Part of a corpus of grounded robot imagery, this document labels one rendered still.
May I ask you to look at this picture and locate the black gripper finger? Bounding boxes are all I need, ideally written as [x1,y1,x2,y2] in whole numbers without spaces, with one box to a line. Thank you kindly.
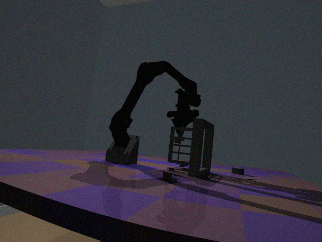
[182,121,191,127]
[171,119,184,134]

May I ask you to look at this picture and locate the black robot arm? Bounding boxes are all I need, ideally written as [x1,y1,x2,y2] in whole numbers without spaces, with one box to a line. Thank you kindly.
[109,61,201,147]

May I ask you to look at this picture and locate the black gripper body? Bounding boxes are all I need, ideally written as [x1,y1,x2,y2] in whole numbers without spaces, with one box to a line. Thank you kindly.
[167,102,194,122]

